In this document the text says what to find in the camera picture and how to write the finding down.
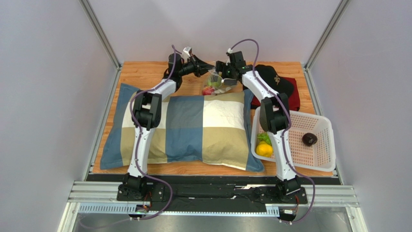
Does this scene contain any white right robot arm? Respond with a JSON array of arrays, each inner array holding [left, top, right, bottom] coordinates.
[[215, 50, 301, 201]]

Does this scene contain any clear dotted zip bag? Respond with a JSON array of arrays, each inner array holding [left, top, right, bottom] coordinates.
[[201, 68, 237, 96]]

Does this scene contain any red folded cloth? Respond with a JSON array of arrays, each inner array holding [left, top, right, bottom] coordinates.
[[262, 76, 301, 111]]

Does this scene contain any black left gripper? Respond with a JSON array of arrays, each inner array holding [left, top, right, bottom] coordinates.
[[179, 54, 216, 78]]

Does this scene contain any yellow fake lemon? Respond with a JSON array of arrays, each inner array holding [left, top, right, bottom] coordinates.
[[255, 142, 273, 158]]

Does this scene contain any black baseball cap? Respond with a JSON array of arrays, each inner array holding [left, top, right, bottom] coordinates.
[[255, 64, 300, 105]]

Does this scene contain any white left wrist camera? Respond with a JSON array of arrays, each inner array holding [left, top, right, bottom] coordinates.
[[181, 46, 192, 61]]

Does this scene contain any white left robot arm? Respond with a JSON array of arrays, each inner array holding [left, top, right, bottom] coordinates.
[[122, 53, 214, 198]]

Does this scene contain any dark brown fake food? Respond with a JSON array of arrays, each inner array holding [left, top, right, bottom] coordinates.
[[302, 132, 318, 146]]

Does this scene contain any green fake apple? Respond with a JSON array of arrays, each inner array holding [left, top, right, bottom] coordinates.
[[206, 75, 222, 89]]

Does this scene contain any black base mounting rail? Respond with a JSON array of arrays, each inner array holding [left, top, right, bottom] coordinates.
[[116, 183, 309, 204]]

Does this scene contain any green fake lettuce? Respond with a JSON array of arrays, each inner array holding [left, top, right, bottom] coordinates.
[[257, 132, 272, 145]]

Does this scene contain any red fake strawberry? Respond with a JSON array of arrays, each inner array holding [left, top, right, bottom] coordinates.
[[202, 87, 216, 96]]

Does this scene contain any blue beige checked pillow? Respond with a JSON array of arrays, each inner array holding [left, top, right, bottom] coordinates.
[[100, 84, 265, 172]]

